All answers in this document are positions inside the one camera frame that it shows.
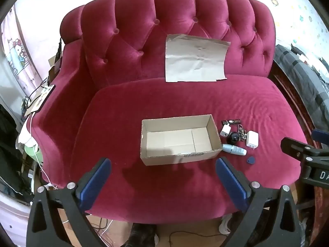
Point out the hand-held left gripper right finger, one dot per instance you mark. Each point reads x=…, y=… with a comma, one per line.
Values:
x=232, y=182

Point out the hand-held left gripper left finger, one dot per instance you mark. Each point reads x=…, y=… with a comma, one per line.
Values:
x=93, y=185

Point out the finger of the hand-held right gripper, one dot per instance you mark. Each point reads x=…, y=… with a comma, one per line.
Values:
x=321, y=135
x=295, y=146

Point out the blue key fob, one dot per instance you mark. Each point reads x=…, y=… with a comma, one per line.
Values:
x=251, y=160

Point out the light blue bottle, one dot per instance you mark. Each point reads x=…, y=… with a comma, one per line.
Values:
x=233, y=149

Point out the large white charger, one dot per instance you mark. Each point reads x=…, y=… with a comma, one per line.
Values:
x=252, y=138

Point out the black jar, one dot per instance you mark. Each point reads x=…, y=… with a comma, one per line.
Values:
x=234, y=138

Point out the cardboard box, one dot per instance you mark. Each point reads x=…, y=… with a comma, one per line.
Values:
x=180, y=139

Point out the small white charger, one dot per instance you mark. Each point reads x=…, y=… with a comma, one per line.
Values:
x=225, y=130

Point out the grey plaid blanket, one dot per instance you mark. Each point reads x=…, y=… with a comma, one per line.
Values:
x=303, y=77

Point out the small brown bottle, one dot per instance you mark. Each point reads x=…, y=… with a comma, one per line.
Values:
x=231, y=121

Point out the dark fabric item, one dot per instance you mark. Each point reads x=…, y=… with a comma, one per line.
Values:
x=141, y=234

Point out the light green container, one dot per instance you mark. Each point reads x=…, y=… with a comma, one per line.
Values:
x=32, y=154

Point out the lilac printed cloth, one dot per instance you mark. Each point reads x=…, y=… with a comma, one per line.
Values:
x=12, y=218

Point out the black clothes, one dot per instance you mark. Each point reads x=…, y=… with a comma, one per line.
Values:
x=10, y=146

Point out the red velvet tufted sofa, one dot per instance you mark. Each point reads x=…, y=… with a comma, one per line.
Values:
x=154, y=82

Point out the brown cardboard carton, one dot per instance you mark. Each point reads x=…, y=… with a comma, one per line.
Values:
x=54, y=67

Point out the flat cardboard sheet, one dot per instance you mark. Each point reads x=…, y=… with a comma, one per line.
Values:
x=195, y=59

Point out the cartoon print curtain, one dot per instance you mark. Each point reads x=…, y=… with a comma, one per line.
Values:
x=18, y=56

